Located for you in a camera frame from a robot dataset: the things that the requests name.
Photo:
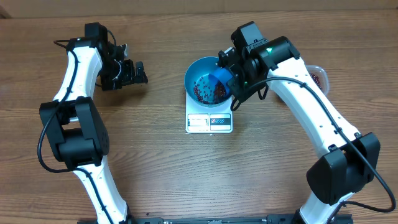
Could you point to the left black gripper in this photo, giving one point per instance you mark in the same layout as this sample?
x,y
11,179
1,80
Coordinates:
x,y
130,76

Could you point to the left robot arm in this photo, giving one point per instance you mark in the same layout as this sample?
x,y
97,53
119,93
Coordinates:
x,y
74,137

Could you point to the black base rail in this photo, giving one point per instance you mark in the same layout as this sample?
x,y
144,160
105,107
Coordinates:
x,y
270,219

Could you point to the blue plastic measuring scoop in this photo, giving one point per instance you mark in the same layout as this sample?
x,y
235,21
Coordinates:
x,y
221,76

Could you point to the clear plastic container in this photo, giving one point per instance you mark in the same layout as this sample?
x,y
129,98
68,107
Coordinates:
x,y
322,75

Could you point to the white digital kitchen scale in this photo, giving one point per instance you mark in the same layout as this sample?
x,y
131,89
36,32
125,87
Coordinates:
x,y
208,119

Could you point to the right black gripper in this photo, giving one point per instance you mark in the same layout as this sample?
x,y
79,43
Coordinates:
x,y
236,86

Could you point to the red beans in bowl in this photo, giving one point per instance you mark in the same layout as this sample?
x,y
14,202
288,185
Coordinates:
x,y
208,94

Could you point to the teal metal bowl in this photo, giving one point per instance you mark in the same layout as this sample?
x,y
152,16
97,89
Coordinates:
x,y
201,67

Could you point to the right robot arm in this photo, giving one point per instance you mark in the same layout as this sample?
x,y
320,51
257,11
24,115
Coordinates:
x,y
347,159

